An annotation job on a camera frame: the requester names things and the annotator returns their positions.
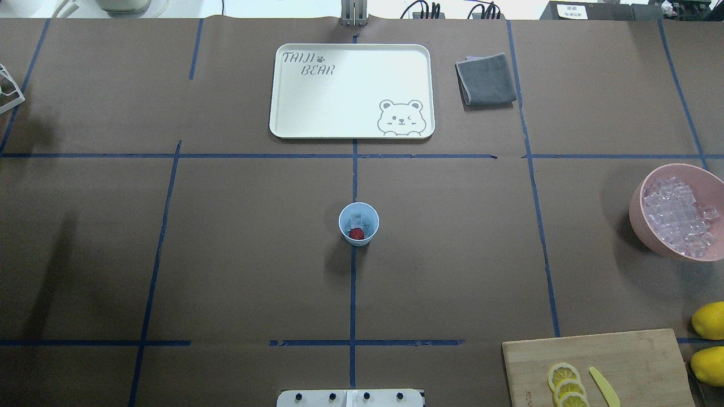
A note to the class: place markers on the clear ice cube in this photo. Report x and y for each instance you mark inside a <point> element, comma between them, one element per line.
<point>358,221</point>

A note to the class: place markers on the red strawberry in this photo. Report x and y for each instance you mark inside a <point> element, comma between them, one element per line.
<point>356,233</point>

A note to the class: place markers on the light blue cup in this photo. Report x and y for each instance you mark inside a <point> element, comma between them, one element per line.
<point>373,222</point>

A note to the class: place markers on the pink bowl of ice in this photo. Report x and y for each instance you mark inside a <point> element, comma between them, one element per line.
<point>677,212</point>

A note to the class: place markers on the cream bear tray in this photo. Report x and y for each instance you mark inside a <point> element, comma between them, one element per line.
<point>352,91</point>

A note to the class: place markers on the grey folded cloth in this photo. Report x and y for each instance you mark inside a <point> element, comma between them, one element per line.
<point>486,81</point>

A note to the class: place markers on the lemon slices row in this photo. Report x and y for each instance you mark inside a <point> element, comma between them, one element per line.
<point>566,386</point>

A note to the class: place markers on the black box with label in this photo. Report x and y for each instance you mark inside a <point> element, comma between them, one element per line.
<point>568,10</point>

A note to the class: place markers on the yellow plastic knife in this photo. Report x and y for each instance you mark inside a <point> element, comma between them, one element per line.
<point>610,395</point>

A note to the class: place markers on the bamboo cutting board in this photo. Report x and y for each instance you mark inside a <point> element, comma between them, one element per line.
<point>644,367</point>

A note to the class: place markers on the yellow lemon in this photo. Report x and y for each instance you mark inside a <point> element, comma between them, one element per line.
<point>708,321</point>
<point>707,366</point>

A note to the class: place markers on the aluminium frame post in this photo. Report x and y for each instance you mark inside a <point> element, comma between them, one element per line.
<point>354,13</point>

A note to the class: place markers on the white pillar mount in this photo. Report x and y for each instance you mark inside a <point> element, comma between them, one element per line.
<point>352,397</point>

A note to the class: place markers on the white wire cup rack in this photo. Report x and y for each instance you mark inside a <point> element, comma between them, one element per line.
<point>11,94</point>

